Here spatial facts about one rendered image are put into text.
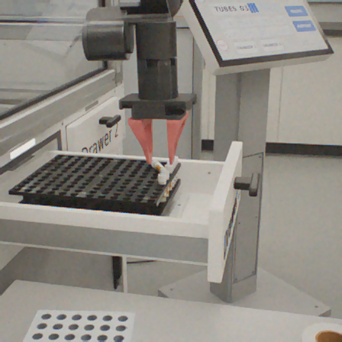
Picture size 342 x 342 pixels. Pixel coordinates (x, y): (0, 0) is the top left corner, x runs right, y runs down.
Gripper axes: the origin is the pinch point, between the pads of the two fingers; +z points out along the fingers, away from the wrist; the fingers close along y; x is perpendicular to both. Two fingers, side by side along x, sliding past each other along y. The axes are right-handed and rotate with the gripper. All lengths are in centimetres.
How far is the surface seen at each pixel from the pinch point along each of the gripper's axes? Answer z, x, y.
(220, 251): 8.1, -13.0, 10.5
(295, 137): 71, 300, 26
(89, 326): 15.2, -21.3, -4.4
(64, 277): 31.3, 16.5, -25.4
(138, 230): 6.8, -11.1, -0.7
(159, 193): 4.3, -3.4, 0.4
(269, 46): -9, 96, 12
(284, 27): -14, 106, 17
